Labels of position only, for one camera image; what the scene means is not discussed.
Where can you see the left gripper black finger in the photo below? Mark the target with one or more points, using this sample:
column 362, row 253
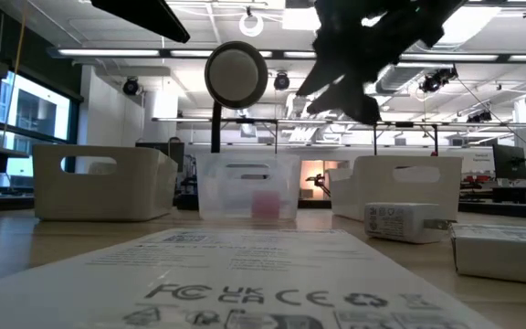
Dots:
column 149, row 16

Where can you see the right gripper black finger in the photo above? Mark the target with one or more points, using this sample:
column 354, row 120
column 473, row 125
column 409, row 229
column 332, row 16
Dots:
column 359, row 102
column 327, row 75

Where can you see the white wall charger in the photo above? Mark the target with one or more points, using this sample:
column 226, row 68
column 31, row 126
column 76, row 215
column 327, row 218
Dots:
column 400, row 221

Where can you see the pink cube charger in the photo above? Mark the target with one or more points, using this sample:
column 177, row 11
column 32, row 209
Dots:
column 266, row 204

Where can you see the white printed box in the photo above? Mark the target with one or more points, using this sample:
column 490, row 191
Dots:
column 505, row 256
column 245, row 274

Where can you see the small distant robot arm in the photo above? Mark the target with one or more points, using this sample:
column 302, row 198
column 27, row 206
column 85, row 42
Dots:
column 320, row 183

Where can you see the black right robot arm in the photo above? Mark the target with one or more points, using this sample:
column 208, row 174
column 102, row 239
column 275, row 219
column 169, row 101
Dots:
column 441, row 13

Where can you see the white plastic bin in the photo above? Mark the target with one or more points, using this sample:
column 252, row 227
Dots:
column 404, row 192

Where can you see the clear plastic bin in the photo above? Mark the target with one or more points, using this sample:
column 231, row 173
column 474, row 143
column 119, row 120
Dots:
column 226, row 192

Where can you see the black round ceiling spotlight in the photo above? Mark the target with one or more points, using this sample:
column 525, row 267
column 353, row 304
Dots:
column 281, row 81
column 130, row 86

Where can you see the long ceiling light strip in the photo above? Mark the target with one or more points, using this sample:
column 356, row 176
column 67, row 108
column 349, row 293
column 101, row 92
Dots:
column 108, row 52

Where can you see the black desk lamp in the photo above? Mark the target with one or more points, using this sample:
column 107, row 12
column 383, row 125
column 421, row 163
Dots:
column 235, row 75

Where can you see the large glass window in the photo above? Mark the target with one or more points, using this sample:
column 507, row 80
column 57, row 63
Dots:
column 34, row 109

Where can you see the small black computer monitor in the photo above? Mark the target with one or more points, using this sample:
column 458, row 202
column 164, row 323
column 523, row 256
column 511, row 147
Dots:
column 509, row 162

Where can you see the dark cluttered work desk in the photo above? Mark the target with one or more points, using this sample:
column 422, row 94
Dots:
column 496, row 194

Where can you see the silver ventilation duct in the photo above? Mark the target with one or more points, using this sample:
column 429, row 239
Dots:
column 395, row 77

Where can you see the black frame stand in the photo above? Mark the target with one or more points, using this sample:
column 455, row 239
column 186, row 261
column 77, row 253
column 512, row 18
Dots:
column 404, row 124

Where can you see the black ceiling camera rig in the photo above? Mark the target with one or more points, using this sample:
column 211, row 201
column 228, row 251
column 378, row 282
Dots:
column 436, row 80

